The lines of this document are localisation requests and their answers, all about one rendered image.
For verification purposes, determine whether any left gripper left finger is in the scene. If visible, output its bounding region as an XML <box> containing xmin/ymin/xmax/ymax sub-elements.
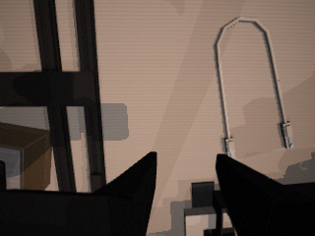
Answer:
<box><xmin>0</xmin><ymin>151</ymin><xmax>158</xmax><ymax>236</ymax></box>

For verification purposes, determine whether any grey network cable with plugs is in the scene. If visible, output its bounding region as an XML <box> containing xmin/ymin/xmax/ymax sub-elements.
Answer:
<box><xmin>216</xmin><ymin>17</ymin><xmax>293</xmax><ymax>159</ymax></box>

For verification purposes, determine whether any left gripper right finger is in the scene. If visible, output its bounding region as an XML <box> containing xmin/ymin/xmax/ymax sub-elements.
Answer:
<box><xmin>216</xmin><ymin>153</ymin><xmax>315</xmax><ymax>236</ymax></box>

